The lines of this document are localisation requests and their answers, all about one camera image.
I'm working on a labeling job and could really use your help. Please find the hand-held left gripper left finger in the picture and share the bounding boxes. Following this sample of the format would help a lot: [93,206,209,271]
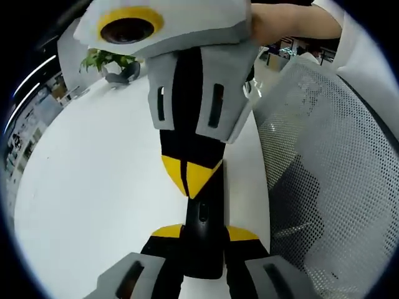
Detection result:
[84,223,185,299]

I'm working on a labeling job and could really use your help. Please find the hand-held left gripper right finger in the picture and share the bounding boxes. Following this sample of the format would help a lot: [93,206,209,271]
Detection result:
[224,225,315,299]

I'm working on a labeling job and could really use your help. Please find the black remote control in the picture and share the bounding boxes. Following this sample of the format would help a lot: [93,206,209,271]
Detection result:
[183,159,227,280]

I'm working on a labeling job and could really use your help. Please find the grey curved object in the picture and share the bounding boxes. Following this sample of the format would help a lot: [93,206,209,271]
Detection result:
[103,60,142,85]

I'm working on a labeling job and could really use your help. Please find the green leafy potted plant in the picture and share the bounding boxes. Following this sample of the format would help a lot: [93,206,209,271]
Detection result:
[79,49,138,75]

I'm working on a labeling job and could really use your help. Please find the white mesh chair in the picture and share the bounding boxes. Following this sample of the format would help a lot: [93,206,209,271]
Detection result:
[251,57,399,299]

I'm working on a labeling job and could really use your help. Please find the straight ceiling light strip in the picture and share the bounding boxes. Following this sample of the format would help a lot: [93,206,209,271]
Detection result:
[13,55,57,95]
[4,82,41,132]

